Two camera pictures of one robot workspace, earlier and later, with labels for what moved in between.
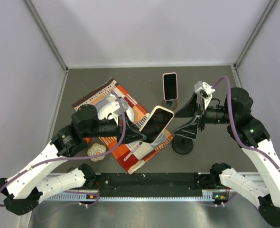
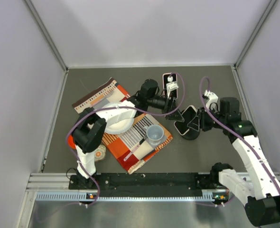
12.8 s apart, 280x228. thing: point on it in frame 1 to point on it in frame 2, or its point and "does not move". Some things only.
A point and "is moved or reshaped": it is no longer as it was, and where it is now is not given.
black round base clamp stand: x=182 y=145 is moved or reshaped
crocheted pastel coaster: x=96 y=149 does not move
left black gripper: x=132 y=132 to x=169 y=104
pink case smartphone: x=170 y=87 does not move
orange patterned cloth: x=132 y=156 does not move
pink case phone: x=156 y=123 is moved or reshaped
